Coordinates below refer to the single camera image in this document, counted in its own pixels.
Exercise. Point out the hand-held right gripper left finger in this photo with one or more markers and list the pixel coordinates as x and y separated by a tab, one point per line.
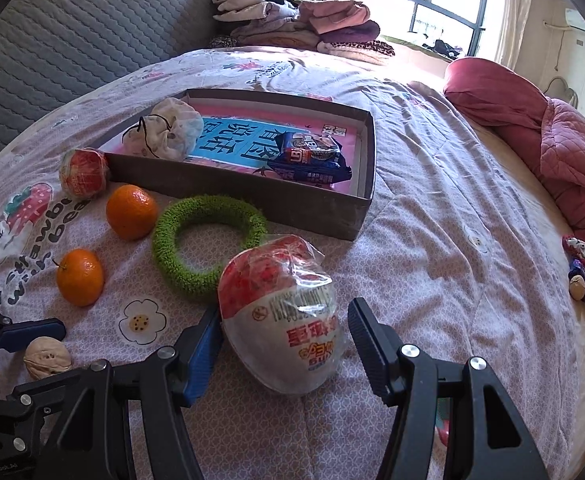
200	360

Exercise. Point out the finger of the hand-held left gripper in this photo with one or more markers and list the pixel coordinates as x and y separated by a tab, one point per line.
30	336
42	395

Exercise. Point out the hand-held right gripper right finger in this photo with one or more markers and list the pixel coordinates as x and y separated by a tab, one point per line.
367	350

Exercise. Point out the walnut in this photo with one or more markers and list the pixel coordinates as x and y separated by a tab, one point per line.
47	360

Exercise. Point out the orange with stem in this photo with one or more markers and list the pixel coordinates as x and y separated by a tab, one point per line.
80	280

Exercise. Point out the red white bagged bowl package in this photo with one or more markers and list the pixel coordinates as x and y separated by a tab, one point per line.
282	330

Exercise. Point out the brown cardboard box tray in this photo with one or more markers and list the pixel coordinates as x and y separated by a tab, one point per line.
247	195

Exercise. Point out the printed pink bed sheet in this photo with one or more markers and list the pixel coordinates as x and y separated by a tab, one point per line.
422	210

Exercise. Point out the small red wrapped package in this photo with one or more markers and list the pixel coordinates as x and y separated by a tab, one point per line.
83	172

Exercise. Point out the blue snack packet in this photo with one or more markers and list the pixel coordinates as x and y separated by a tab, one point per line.
307	160

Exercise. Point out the pink and blue book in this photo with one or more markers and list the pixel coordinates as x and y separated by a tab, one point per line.
322	135

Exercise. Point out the colourful cloth toy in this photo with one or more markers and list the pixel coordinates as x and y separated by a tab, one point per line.
579	255

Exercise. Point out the red quilt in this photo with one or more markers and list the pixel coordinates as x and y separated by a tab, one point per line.
547	135

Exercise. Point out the grey quilted headboard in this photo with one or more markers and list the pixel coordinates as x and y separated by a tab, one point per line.
72	50

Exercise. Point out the dark clothes on sill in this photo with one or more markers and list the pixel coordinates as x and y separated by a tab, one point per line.
445	48

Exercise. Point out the pile of folded clothes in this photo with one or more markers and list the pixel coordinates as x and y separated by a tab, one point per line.
282	20

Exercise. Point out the white air conditioner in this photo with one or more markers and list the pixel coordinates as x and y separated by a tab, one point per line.
578	20

